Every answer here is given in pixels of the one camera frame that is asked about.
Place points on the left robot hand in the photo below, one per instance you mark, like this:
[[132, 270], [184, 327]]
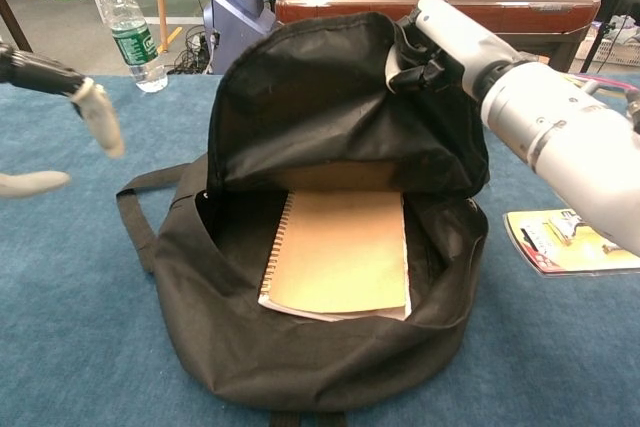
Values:
[[97, 117]]

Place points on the black fabric backpack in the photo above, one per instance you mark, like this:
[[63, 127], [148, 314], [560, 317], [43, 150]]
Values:
[[250, 347]]

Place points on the kraft spiral notebook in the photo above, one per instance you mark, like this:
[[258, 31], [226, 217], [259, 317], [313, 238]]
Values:
[[340, 257]]

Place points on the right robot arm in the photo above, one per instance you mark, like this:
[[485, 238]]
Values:
[[565, 142]]

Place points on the clear water bottle green label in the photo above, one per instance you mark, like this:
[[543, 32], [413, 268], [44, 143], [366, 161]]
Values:
[[132, 42]]

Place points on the dark table leg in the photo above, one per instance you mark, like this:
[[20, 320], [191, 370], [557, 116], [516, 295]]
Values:
[[15, 24]]

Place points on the yellow blister pack with tool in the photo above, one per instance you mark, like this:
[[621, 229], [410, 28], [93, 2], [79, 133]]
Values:
[[555, 247]]

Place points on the black tripod stand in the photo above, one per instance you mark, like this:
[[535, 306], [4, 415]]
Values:
[[607, 22]]

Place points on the white plastic basket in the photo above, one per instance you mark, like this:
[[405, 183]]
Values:
[[620, 49]]

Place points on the blue purple robot pedestal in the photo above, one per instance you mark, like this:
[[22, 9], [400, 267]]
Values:
[[240, 22]]

